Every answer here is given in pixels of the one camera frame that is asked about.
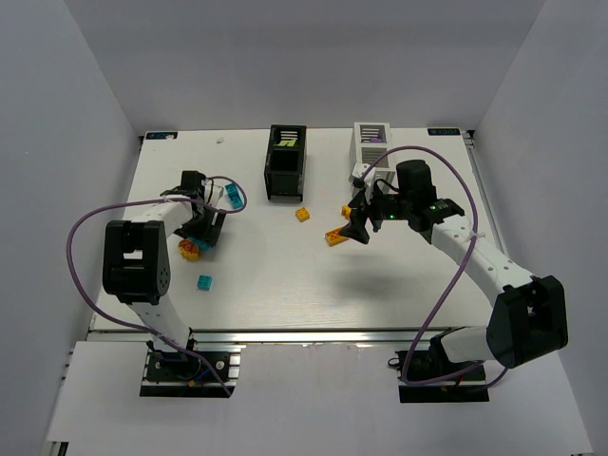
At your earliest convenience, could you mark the white slotted container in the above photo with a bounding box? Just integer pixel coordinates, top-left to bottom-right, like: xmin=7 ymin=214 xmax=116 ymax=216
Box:
xmin=350 ymin=123 xmax=395 ymax=200

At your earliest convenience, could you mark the yellow square lego brick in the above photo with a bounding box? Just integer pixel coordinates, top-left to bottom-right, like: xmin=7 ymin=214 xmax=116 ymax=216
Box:
xmin=295 ymin=207 xmax=311 ymax=222

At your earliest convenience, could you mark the yellow curved lego brick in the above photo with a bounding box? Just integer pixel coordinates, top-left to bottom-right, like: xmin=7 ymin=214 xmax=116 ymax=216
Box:
xmin=341 ymin=205 xmax=352 ymax=219

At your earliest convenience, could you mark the green lego brick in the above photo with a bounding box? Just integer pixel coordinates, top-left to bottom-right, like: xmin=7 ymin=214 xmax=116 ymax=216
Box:
xmin=276 ymin=139 xmax=297 ymax=147

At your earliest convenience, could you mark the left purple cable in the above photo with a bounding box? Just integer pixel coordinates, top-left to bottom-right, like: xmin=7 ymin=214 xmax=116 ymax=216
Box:
xmin=66 ymin=174 xmax=249 ymax=398

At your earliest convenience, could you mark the cyan lego brick front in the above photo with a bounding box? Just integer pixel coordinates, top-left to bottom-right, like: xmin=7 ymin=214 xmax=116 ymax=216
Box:
xmin=197 ymin=275 xmax=213 ymax=291

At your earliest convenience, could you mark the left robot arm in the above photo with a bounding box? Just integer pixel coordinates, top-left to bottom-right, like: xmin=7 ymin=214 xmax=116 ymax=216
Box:
xmin=103 ymin=171 xmax=225 ymax=359

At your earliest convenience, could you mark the black slotted container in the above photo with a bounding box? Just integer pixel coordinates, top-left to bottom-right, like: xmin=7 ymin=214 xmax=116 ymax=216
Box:
xmin=263 ymin=124 xmax=307 ymax=201

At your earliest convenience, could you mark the orange long lego brick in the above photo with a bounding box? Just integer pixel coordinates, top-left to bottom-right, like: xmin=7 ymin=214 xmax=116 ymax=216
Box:
xmin=325 ymin=227 xmax=349 ymax=247

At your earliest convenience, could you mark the yellow round lego piece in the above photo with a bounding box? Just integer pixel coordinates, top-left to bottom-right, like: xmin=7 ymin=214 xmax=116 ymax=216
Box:
xmin=178 ymin=239 xmax=200 ymax=261

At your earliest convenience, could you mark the xdof logo sticker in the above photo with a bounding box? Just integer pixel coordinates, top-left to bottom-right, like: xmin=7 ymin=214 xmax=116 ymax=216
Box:
xmin=427 ymin=127 xmax=461 ymax=136
xmin=144 ymin=131 xmax=178 ymax=141

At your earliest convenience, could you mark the xdof logo sticker right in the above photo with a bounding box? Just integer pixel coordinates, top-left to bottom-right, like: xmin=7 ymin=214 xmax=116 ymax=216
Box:
xmin=427 ymin=127 xmax=461 ymax=136

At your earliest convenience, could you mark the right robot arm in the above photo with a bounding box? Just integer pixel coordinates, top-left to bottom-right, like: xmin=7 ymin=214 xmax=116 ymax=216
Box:
xmin=340 ymin=160 xmax=568 ymax=369

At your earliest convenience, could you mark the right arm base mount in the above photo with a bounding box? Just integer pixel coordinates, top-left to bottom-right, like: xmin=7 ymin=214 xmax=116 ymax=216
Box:
xmin=387 ymin=350 xmax=489 ymax=404

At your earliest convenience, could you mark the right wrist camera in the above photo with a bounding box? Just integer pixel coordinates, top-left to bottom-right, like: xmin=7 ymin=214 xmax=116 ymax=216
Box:
xmin=349 ymin=161 xmax=374 ymax=189

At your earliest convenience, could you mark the xdof logo sticker left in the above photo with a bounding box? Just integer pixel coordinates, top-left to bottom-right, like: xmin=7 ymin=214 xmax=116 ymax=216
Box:
xmin=144 ymin=131 xmax=178 ymax=141

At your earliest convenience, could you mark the cyan lego brick pair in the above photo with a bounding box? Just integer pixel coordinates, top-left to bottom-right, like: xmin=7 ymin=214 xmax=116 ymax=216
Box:
xmin=225 ymin=183 xmax=244 ymax=210

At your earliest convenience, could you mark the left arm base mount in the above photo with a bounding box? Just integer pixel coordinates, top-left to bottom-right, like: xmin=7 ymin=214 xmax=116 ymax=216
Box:
xmin=140 ymin=338 xmax=240 ymax=398

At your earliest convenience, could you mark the purple cable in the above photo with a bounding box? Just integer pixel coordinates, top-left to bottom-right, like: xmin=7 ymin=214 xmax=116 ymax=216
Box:
xmin=360 ymin=145 xmax=510 ymax=393
xmin=66 ymin=174 xmax=249 ymax=398

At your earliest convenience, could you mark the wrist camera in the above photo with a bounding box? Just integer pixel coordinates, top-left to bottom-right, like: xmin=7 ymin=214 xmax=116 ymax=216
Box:
xmin=202 ymin=179 xmax=224 ymax=207
xmin=349 ymin=161 xmax=374 ymax=189

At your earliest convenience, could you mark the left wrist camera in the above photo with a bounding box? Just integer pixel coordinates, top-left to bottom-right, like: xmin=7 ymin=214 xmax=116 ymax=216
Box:
xmin=202 ymin=179 xmax=224 ymax=207

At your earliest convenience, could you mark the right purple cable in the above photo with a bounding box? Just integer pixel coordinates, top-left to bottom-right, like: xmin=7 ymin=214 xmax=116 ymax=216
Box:
xmin=360 ymin=145 xmax=510 ymax=393

